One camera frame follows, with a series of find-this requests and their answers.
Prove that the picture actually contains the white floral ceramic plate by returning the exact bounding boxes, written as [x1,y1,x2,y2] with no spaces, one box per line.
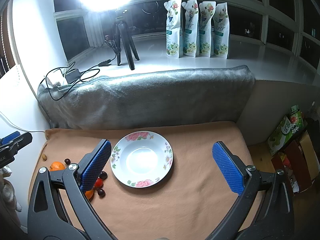
[110,131,174,189]

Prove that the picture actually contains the green printed carton box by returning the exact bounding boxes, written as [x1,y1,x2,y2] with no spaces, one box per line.
[267,105,306,156]

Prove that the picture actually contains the black lamp tripod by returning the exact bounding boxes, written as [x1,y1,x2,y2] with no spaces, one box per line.
[114,9,140,70]

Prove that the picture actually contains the small kumquat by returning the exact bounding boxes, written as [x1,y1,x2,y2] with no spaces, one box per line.
[85,189,94,200]

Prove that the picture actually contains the dark cherry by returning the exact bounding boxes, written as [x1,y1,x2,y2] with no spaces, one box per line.
[97,189,106,198]
[65,158,71,165]
[99,171,108,180]

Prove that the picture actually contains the white charging cable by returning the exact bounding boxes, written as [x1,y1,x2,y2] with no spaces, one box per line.
[0,110,46,133]

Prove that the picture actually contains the black power cable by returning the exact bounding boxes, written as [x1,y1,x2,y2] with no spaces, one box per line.
[39,36,119,101]

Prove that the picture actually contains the black power adapter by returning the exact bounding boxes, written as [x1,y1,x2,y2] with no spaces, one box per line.
[65,69,81,84]

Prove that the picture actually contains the dark cherry front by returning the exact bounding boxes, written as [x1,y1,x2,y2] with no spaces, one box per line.
[97,189,106,198]

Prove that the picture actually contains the red cherry tomato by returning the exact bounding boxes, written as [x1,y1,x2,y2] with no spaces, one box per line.
[94,178,104,189]

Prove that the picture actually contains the mottled mandarin orange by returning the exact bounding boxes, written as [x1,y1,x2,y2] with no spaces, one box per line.
[49,161,65,172]

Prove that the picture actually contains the red cardboard box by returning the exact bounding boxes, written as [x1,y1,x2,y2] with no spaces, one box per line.
[271,140,311,194]

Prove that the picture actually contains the grey plush back cushion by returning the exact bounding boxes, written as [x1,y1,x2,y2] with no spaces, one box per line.
[37,65,255,130]

